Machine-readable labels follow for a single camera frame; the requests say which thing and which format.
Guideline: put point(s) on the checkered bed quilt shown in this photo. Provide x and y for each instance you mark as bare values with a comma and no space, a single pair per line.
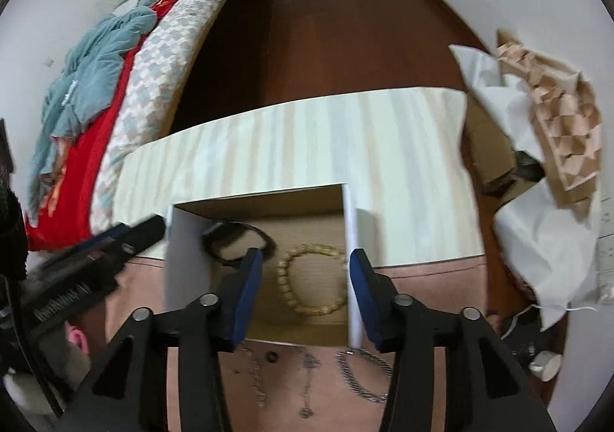
155,82

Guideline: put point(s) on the white round cup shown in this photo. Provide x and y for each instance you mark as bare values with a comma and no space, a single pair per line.
546,365

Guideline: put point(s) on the striped pastel table cloth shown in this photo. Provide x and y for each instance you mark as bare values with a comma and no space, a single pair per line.
397,150

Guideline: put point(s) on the brown cardboard box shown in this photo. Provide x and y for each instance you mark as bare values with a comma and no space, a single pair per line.
503,172

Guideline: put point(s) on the red blanket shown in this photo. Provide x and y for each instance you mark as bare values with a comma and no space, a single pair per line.
61,219

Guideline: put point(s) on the teal blue blanket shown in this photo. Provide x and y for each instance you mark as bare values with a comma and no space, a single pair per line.
83,90

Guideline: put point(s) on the pink suede table cloth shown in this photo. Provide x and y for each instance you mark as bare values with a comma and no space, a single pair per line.
286,388

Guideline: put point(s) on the black smart watch band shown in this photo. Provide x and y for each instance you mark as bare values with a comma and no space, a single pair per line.
225,232

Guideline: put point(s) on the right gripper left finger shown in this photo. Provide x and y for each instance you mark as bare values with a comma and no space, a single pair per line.
127,388

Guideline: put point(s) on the white cardboard box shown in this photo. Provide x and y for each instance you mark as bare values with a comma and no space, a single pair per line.
323,215

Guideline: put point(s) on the geometric beige patterned cloth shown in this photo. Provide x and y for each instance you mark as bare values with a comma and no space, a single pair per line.
565,118

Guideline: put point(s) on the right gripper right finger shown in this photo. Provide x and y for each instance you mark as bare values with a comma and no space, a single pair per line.
486,388

